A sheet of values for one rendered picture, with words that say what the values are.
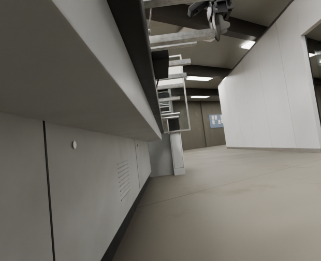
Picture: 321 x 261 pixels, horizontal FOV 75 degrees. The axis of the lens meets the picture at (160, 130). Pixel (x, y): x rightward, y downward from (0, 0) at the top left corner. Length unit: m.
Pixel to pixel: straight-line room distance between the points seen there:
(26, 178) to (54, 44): 0.30
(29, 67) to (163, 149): 2.98
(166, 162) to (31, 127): 2.79
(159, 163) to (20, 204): 2.82
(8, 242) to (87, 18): 0.34
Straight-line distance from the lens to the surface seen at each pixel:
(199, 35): 0.88
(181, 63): 1.37
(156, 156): 3.16
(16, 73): 0.24
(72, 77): 0.24
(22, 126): 0.44
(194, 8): 0.92
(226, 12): 0.94
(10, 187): 0.41
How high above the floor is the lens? 0.44
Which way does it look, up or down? 4 degrees up
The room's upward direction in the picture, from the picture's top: 7 degrees counter-clockwise
